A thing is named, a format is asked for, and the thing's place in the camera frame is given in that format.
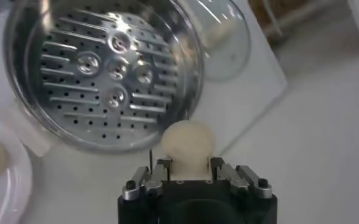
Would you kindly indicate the stainless steel steamer basket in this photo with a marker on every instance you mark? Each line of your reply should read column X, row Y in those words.
column 90, row 91

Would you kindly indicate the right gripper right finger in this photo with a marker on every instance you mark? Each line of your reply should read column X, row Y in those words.
column 238, row 181

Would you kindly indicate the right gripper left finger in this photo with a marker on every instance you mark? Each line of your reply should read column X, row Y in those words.
column 154, row 182

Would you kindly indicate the white round plate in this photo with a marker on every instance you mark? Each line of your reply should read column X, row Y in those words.
column 11, row 188

